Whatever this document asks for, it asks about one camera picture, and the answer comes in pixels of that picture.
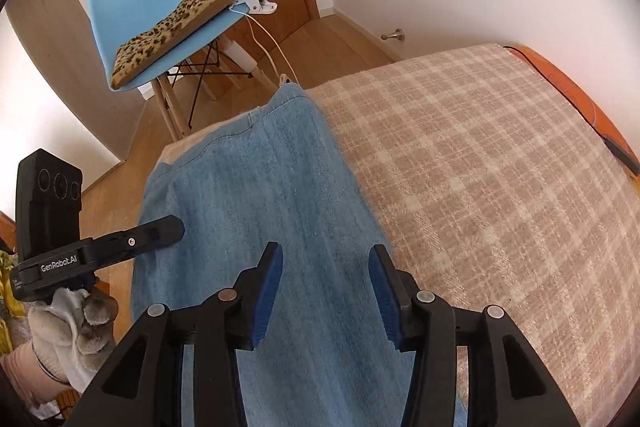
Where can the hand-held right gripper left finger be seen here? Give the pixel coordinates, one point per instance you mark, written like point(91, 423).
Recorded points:
point(262, 307)

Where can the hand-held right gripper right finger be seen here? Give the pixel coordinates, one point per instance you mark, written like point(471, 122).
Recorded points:
point(387, 302)

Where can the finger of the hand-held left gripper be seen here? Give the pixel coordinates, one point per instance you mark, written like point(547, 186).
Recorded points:
point(150, 234)

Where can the blue denim pants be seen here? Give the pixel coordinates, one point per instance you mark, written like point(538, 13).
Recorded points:
point(260, 187)

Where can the person's left hand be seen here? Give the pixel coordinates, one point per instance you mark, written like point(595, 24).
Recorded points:
point(95, 309)

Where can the yellow cloth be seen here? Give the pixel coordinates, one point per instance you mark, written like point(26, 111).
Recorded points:
point(5, 307)

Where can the beige plaid blanket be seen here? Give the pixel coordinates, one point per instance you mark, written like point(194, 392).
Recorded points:
point(475, 182)

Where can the pink cloth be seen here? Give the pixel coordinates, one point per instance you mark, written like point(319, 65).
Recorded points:
point(25, 372)

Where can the white power strip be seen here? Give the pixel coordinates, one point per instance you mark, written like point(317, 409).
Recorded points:
point(241, 55)

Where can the leopard print cushion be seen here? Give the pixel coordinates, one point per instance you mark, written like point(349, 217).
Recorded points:
point(170, 27)

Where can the metal door stop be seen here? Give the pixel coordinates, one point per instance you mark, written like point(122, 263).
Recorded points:
point(392, 36)

